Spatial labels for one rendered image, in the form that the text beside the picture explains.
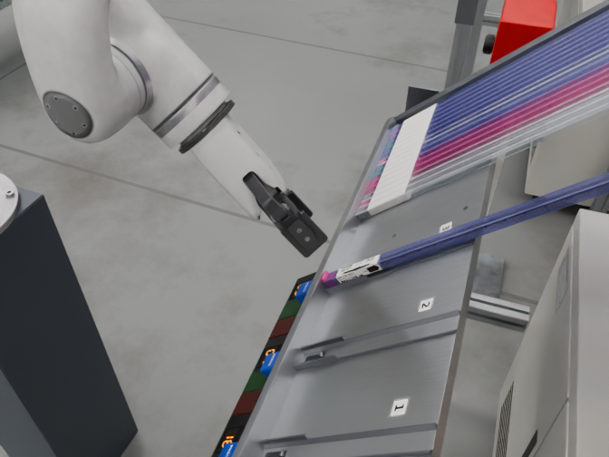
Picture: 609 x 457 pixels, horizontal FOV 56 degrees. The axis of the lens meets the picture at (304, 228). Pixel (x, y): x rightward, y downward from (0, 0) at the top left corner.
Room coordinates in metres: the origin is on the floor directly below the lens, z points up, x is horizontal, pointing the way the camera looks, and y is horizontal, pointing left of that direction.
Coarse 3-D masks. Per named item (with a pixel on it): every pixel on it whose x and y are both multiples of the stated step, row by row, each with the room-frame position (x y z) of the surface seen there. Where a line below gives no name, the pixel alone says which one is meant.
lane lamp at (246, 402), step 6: (240, 396) 0.35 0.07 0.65; (246, 396) 0.34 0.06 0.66; (252, 396) 0.34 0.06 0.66; (258, 396) 0.33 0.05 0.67; (240, 402) 0.34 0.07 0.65; (246, 402) 0.33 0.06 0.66; (252, 402) 0.33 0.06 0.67; (240, 408) 0.33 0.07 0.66; (246, 408) 0.32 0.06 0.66; (252, 408) 0.32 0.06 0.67; (234, 414) 0.32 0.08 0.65
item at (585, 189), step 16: (608, 176) 0.37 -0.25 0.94; (560, 192) 0.39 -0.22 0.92; (576, 192) 0.37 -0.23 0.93; (592, 192) 0.37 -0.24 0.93; (512, 208) 0.40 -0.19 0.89; (528, 208) 0.39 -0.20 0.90; (544, 208) 0.38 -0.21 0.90; (560, 208) 0.38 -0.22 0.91; (464, 224) 0.41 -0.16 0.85; (480, 224) 0.40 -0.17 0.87; (496, 224) 0.39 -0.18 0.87; (512, 224) 0.39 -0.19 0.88; (432, 240) 0.41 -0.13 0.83; (448, 240) 0.41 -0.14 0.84; (464, 240) 0.40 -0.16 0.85; (384, 256) 0.43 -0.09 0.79; (400, 256) 0.42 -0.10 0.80; (416, 256) 0.41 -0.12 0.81; (336, 272) 0.45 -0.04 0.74
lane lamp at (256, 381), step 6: (258, 372) 0.37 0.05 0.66; (252, 378) 0.37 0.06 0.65; (258, 378) 0.36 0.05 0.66; (264, 378) 0.36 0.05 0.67; (246, 384) 0.36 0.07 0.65; (252, 384) 0.36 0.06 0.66; (258, 384) 0.35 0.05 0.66; (264, 384) 0.35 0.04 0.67; (246, 390) 0.35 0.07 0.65; (252, 390) 0.35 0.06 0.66
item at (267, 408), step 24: (384, 144) 0.73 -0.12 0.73; (360, 192) 0.61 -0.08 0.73; (336, 240) 0.51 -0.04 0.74; (336, 264) 0.48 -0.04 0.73; (312, 288) 0.44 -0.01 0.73; (312, 312) 0.40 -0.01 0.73; (288, 336) 0.37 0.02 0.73; (288, 360) 0.34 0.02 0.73; (288, 384) 0.32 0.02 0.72; (264, 408) 0.29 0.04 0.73; (264, 432) 0.27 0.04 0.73; (240, 456) 0.24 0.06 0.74
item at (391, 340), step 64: (448, 192) 0.51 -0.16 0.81; (448, 256) 0.40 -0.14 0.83; (320, 320) 0.40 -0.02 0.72; (384, 320) 0.35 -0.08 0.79; (448, 320) 0.31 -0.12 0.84; (320, 384) 0.30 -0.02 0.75; (384, 384) 0.27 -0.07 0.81; (448, 384) 0.24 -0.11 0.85; (320, 448) 0.23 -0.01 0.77; (384, 448) 0.20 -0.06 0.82
